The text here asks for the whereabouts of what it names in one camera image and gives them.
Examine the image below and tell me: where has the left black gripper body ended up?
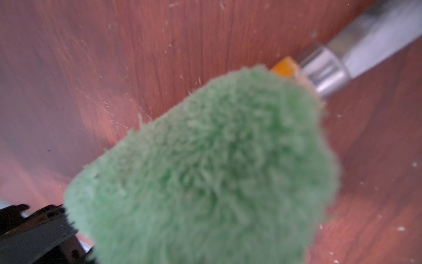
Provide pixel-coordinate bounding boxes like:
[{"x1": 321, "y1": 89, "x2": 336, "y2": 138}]
[{"x1": 1, "y1": 204, "x2": 96, "y2": 264}]

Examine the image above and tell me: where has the green rag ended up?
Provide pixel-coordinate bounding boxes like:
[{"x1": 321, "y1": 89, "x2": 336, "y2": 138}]
[{"x1": 64, "y1": 66, "x2": 340, "y2": 264}]

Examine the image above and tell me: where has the wooden handle sickle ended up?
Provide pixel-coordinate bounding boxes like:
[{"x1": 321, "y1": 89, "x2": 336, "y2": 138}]
[{"x1": 271, "y1": 1, "x2": 422, "y2": 100}]

